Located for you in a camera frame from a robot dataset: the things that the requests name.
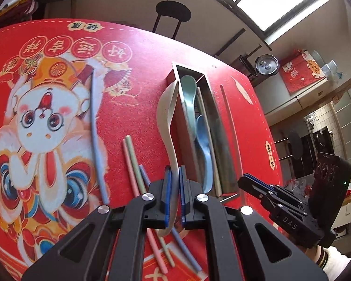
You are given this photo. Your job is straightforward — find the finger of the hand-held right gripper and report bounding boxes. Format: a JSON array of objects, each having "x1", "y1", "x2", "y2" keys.
[
  {"x1": 244, "y1": 174, "x2": 305, "y2": 211},
  {"x1": 238, "y1": 177, "x2": 281, "y2": 214}
]

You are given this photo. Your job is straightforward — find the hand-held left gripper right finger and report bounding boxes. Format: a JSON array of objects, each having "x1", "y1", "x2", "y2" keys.
[{"x1": 178, "y1": 165, "x2": 329, "y2": 281}]

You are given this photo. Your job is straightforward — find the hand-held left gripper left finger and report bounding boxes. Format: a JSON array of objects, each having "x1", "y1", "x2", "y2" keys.
[{"x1": 22, "y1": 165, "x2": 174, "y2": 281}]

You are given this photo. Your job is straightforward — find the stainless steel utensil tray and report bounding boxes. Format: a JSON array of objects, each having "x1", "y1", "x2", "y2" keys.
[{"x1": 166, "y1": 61, "x2": 243, "y2": 202}]

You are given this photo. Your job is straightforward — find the pink chopstick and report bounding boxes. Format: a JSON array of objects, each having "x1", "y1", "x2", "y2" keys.
[{"x1": 122, "y1": 138, "x2": 168, "y2": 273}]

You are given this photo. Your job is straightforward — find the blue chopstick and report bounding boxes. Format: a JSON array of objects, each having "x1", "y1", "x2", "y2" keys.
[
  {"x1": 139, "y1": 165, "x2": 202, "y2": 272},
  {"x1": 89, "y1": 66, "x2": 110, "y2": 205}
]

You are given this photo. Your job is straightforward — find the blue plastic spoon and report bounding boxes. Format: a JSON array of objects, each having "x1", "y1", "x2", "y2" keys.
[{"x1": 193, "y1": 115, "x2": 215, "y2": 194}]

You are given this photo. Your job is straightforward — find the white plastic spoon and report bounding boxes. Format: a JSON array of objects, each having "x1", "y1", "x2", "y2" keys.
[{"x1": 156, "y1": 80, "x2": 183, "y2": 238}]

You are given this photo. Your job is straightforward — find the green plastic spoon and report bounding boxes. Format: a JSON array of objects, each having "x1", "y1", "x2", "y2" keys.
[{"x1": 180, "y1": 75, "x2": 202, "y2": 153}]

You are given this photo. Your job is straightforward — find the person's right forearm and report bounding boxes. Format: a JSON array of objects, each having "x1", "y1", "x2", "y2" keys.
[{"x1": 303, "y1": 241, "x2": 351, "y2": 281}]

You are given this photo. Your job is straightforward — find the black round stool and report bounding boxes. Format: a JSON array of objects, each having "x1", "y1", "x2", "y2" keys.
[
  {"x1": 273, "y1": 130, "x2": 304, "y2": 161},
  {"x1": 152, "y1": 0, "x2": 192, "y2": 40}
]

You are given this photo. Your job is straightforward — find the white fridge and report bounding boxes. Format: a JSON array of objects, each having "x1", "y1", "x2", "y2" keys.
[{"x1": 263, "y1": 76, "x2": 351, "y2": 123}]

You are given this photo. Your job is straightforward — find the red printed cloth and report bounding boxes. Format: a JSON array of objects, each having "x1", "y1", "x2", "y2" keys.
[{"x1": 281, "y1": 50, "x2": 328, "y2": 94}]

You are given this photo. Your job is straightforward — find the rice cooker with open lid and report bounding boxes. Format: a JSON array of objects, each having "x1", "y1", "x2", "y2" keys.
[{"x1": 240, "y1": 53, "x2": 280, "y2": 87}]

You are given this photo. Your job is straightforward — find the red printed table mat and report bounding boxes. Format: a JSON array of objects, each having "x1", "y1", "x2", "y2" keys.
[{"x1": 0, "y1": 19, "x2": 283, "y2": 281}]

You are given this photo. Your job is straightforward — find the clear plastic container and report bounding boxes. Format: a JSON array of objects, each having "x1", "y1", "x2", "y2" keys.
[{"x1": 310, "y1": 50, "x2": 340, "y2": 81}]

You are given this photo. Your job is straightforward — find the window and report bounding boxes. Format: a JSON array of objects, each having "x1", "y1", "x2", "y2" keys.
[{"x1": 193, "y1": 0, "x2": 332, "y2": 46}]

